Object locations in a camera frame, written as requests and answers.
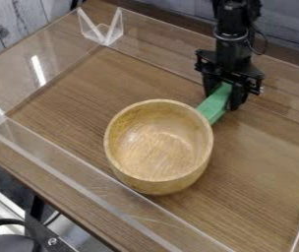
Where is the green rectangular block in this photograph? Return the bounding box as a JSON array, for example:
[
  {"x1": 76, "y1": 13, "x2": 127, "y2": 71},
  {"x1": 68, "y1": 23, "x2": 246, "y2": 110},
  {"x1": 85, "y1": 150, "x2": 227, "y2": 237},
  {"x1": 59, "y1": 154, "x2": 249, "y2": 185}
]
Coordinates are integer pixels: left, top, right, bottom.
[{"x1": 196, "y1": 84, "x2": 233, "y2": 125}]

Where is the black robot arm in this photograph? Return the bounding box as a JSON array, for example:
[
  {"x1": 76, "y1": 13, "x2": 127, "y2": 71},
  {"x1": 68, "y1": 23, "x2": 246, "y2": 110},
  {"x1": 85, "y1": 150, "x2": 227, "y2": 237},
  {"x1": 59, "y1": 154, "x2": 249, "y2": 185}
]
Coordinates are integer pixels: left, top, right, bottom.
[{"x1": 194, "y1": 0, "x2": 265, "y2": 110}]

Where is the clear acrylic corner bracket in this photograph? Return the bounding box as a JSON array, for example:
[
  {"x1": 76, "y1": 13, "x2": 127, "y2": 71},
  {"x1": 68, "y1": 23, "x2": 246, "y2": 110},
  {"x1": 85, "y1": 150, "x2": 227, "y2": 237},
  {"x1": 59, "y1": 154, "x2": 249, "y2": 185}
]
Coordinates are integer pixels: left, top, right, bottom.
[{"x1": 77, "y1": 8, "x2": 123, "y2": 46}]

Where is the grey metal bracket with screw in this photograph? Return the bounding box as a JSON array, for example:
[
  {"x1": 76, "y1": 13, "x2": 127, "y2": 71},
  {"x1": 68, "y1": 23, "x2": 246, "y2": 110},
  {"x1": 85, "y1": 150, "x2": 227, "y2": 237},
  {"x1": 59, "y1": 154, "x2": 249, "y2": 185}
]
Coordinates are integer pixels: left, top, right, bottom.
[{"x1": 25, "y1": 216, "x2": 79, "y2": 252}]

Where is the black cable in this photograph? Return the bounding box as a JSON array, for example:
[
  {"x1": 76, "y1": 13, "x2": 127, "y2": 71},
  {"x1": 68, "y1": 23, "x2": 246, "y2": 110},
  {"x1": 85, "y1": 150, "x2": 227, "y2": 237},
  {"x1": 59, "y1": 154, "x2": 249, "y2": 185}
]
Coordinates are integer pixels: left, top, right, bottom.
[{"x1": 0, "y1": 218, "x2": 41, "y2": 252}]

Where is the clear acrylic tray wall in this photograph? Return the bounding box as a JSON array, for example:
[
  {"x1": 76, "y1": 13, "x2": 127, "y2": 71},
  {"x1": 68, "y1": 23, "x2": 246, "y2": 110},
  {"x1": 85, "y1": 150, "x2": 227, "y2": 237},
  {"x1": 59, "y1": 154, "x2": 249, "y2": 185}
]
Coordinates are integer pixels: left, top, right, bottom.
[{"x1": 0, "y1": 2, "x2": 299, "y2": 252}]

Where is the brown wooden bowl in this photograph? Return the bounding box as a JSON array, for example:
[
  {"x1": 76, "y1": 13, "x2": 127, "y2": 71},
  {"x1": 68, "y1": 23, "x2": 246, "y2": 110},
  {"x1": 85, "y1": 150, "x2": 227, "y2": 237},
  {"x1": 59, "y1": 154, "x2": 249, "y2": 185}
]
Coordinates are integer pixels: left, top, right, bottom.
[{"x1": 104, "y1": 99, "x2": 214, "y2": 195}]

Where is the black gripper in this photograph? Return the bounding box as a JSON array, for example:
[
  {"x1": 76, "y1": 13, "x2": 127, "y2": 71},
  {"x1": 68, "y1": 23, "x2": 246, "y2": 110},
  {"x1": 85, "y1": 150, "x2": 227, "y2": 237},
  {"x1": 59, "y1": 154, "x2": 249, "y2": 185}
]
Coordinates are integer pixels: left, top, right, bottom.
[{"x1": 194, "y1": 30, "x2": 265, "y2": 111}]

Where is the black table leg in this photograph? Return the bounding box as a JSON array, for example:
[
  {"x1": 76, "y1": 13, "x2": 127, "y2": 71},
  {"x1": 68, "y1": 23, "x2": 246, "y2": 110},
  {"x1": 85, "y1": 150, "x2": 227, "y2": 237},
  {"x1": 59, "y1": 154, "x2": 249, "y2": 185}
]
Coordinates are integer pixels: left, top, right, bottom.
[{"x1": 31, "y1": 196, "x2": 45, "y2": 221}]

